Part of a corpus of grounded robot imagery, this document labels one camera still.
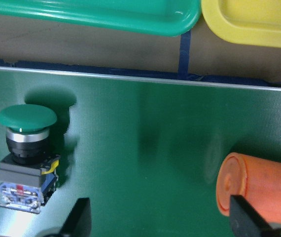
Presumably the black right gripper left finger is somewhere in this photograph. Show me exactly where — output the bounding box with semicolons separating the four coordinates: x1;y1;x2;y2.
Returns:
43;197;92;237

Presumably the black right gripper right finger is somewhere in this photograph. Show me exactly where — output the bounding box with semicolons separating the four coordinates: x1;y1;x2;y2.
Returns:
229;195;281;237

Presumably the plain orange cylinder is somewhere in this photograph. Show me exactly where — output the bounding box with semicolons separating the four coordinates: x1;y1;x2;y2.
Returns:
215;153;281;224

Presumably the green mushroom push button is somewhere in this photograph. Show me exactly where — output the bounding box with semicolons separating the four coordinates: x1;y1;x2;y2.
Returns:
0;104;60;214

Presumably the green conveyor belt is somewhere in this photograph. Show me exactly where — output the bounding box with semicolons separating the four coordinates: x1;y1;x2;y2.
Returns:
0;68;281;237

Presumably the yellow plastic tray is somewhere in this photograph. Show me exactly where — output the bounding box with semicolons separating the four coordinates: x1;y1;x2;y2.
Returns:
201;0;281;48

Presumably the green plastic tray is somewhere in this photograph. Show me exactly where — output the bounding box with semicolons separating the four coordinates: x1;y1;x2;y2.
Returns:
0;0;201;37

